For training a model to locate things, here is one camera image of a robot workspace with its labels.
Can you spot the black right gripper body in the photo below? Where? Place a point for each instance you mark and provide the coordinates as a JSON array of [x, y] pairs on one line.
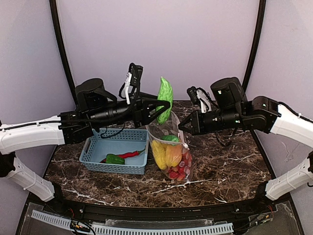
[[196, 122]]

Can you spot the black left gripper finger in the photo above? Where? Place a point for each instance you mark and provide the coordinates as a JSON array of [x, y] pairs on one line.
[[147, 118], [157, 106]]

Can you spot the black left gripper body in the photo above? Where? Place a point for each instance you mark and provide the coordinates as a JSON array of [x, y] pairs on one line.
[[138, 111]]

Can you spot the green toy bitter gourd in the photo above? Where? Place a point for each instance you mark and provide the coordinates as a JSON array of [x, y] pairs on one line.
[[165, 94]]

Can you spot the green toy chili pepper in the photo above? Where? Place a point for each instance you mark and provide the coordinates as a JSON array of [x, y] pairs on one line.
[[170, 138]]

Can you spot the orange yellow toy mango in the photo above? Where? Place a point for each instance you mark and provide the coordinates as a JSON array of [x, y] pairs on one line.
[[173, 155]]

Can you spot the clear zip top bag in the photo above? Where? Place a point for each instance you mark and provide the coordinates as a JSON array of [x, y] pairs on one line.
[[170, 127]]

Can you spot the green toy bell pepper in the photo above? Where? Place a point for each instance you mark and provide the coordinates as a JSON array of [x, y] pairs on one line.
[[114, 159]]

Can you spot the red toy lychee bunch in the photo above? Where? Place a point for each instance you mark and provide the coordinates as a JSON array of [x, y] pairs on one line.
[[184, 170]]

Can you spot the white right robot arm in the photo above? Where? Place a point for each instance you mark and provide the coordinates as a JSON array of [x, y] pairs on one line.
[[262, 114]]

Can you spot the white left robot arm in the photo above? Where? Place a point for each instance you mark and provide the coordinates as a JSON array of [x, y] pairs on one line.
[[96, 108]]

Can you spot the light blue plastic basket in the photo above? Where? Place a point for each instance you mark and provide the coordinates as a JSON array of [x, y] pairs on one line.
[[113, 150]]

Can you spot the red toy chili pepper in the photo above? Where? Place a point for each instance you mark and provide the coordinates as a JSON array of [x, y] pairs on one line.
[[127, 155]]

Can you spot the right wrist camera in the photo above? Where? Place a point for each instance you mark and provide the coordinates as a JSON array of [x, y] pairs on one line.
[[200, 97]]

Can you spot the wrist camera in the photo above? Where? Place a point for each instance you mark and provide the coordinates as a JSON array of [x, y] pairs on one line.
[[130, 90], [200, 97]]

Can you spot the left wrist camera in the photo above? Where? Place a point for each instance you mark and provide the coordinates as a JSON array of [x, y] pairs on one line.
[[130, 90]]

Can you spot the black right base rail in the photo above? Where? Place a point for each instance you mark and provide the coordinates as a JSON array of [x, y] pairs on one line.
[[263, 153]]

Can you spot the white slotted cable duct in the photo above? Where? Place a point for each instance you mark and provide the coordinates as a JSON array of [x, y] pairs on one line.
[[123, 227]]

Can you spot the black front rail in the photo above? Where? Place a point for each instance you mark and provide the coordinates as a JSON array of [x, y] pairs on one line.
[[230, 212]]

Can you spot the black left corner frame post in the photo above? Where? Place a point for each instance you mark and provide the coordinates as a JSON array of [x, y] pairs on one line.
[[61, 48]]

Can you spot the black corner frame post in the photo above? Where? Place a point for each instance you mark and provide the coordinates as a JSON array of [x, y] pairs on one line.
[[255, 43], [61, 48]]

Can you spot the black right corner frame post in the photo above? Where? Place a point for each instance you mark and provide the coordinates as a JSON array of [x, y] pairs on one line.
[[255, 43]]

